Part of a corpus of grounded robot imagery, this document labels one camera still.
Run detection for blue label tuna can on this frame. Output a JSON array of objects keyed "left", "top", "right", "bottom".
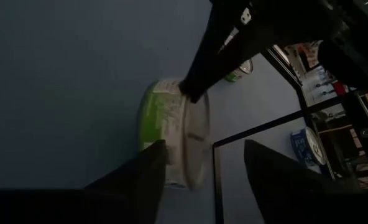
[{"left": 290, "top": 126, "right": 328, "bottom": 169}]

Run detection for green label tuna can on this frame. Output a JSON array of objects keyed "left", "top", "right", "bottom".
[
  {"left": 136, "top": 78, "right": 212, "bottom": 191},
  {"left": 224, "top": 58, "right": 254, "bottom": 83}
]

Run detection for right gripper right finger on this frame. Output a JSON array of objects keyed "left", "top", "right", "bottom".
[{"left": 244, "top": 139, "right": 368, "bottom": 224}]

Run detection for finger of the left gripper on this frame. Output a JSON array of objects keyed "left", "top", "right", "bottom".
[{"left": 179, "top": 0, "right": 265, "bottom": 104}]

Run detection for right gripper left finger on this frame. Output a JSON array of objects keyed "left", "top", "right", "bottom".
[{"left": 0, "top": 139, "right": 168, "bottom": 224}]

